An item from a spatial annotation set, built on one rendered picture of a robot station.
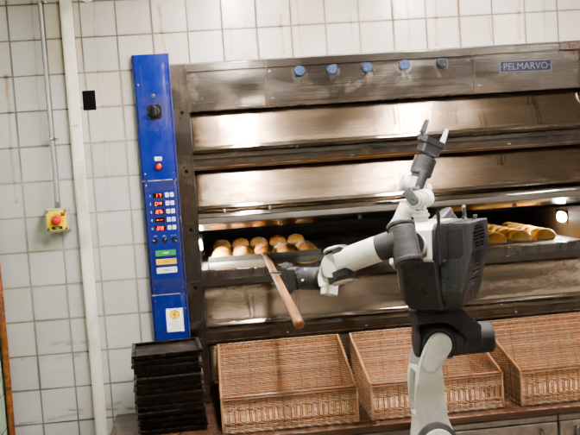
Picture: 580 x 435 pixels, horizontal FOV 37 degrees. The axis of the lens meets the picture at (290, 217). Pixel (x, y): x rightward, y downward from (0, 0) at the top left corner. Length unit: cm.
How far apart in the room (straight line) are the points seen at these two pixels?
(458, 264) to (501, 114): 128
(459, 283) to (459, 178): 113
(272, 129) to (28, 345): 144
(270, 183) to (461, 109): 94
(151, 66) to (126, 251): 82
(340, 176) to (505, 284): 92
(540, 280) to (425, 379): 125
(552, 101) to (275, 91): 128
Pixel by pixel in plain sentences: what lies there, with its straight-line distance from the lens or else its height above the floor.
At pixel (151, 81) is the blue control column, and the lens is 390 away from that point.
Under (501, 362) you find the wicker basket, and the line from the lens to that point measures 391.
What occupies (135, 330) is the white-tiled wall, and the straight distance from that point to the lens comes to 398.
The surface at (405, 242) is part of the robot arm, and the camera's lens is 288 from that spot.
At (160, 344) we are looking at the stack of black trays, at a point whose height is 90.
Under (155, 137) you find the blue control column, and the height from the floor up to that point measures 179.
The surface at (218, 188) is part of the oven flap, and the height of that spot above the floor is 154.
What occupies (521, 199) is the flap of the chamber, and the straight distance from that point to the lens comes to 401.
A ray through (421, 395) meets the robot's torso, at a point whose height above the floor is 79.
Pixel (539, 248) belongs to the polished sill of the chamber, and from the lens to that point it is 421.
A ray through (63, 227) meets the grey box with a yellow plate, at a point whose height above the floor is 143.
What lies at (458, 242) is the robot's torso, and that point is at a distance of 300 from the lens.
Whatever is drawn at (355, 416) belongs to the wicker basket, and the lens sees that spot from 360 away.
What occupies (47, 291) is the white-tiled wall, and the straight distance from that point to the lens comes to 400.
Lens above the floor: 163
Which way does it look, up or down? 4 degrees down
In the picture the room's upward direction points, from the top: 4 degrees counter-clockwise
